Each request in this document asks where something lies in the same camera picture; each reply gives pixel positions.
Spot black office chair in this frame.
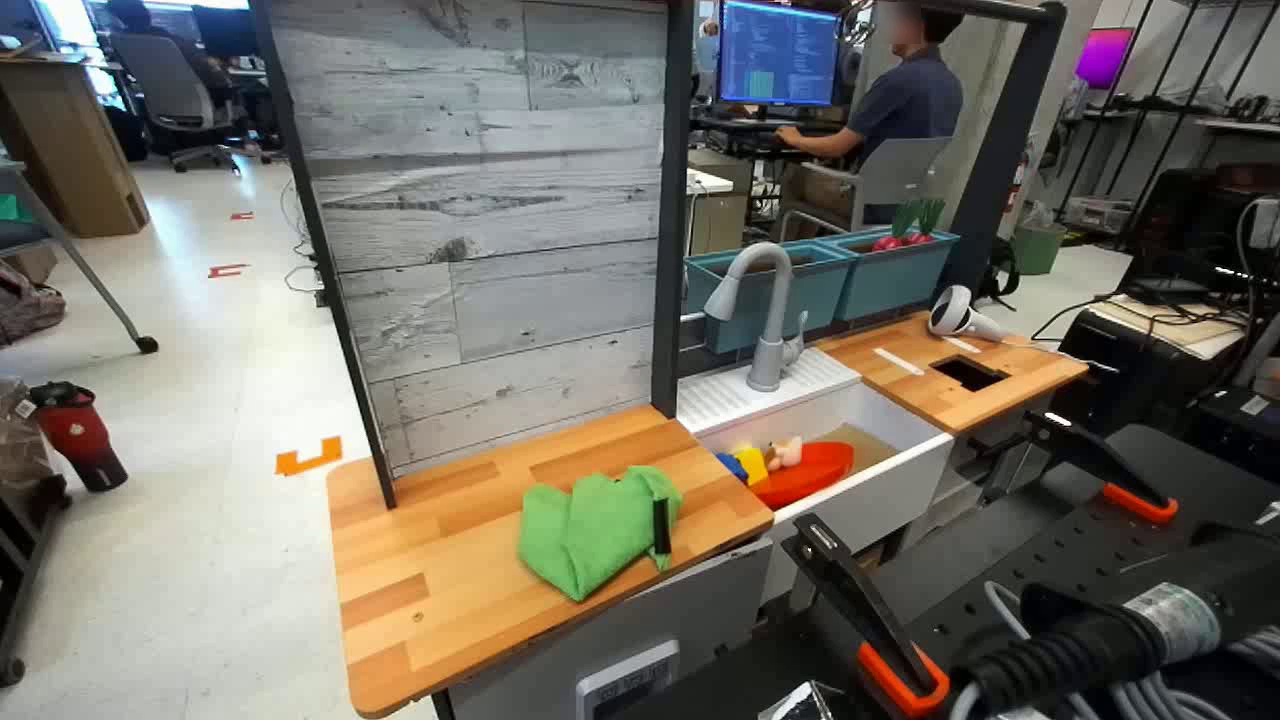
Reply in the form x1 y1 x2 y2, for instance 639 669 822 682
110 25 247 172

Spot white sink basin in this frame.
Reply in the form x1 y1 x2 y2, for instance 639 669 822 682
674 344 961 560

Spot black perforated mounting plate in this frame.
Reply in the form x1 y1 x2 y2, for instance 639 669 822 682
797 421 1280 720

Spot black corrugated cable conduit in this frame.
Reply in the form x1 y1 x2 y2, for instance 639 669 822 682
948 531 1280 720

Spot small teal plastic bin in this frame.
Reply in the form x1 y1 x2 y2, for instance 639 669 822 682
823 226 966 323

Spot black clamp with orange handle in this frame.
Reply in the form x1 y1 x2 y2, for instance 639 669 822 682
1024 407 1183 527
785 511 955 720

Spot grey chair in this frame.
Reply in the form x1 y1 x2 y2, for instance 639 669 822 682
777 131 961 241

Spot grey drawer handle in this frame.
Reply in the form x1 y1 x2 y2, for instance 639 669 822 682
571 636 684 720

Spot green towel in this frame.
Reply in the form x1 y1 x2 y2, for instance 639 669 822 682
516 465 684 606

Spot slanted black frame post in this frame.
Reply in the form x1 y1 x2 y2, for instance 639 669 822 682
247 0 400 511

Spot grey wood-look back panel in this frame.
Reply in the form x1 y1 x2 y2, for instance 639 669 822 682
266 0 674 480

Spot white headset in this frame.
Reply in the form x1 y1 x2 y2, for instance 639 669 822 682
926 279 1004 344

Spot stack of papers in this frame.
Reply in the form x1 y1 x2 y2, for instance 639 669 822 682
1085 291 1251 366

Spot wood-top white kitchen counter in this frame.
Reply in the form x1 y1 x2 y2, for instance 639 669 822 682
325 405 781 720

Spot orange objects in sink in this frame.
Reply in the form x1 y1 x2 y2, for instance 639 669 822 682
750 441 861 511

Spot grey table leg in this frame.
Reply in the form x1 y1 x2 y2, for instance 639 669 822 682
0 157 165 362

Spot seated person in dark shirt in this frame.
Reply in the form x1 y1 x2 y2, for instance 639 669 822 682
777 4 969 172

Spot computer monitor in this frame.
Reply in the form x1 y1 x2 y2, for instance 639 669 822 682
713 0 850 118

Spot red items in bin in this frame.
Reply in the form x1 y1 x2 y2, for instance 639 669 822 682
863 226 937 260

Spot thick black frame post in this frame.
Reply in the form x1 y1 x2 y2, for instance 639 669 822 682
931 0 1073 296

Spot green bucket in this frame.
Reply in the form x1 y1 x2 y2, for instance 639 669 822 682
1007 208 1068 279

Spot orange floor tape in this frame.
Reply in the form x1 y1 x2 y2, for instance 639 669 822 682
272 433 348 480

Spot wooden board with hole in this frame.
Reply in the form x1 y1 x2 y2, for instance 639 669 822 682
813 313 1094 441

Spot upright black frame post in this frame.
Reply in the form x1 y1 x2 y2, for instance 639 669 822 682
649 0 700 421

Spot large teal plastic bin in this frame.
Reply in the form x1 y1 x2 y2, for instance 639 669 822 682
684 241 857 362

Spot light wooden cabinet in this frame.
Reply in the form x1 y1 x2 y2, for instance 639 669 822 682
0 47 153 244

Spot yellow toy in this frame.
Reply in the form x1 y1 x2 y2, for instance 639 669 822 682
732 441 777 488

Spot grey faucet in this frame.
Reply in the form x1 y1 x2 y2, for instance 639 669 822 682
700 241 813 396

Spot purple lit screen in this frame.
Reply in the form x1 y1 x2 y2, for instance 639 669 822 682
1073 25 1141 95

